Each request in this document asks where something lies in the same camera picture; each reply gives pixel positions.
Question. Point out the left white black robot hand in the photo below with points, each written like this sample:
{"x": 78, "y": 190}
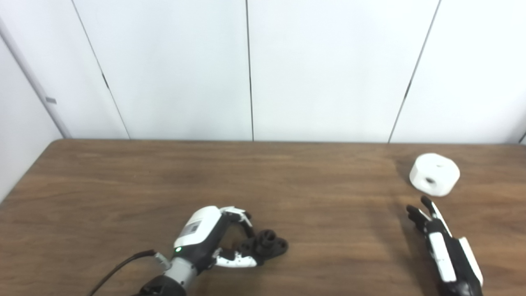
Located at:
{"x": 197, "y": 234}

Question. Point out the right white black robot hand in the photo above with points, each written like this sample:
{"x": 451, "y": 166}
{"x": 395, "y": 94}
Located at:
{"x": 446, "y": 255}

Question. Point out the black plastic holder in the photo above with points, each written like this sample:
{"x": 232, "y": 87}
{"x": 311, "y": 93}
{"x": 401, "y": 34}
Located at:
{"x": 265, "y": 244}

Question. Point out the round white plastic piece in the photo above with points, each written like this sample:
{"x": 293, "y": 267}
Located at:
{"x": 435, "y": 168}

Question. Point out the small grey wall label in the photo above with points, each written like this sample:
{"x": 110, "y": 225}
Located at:
{"x": 51, "y": 100}

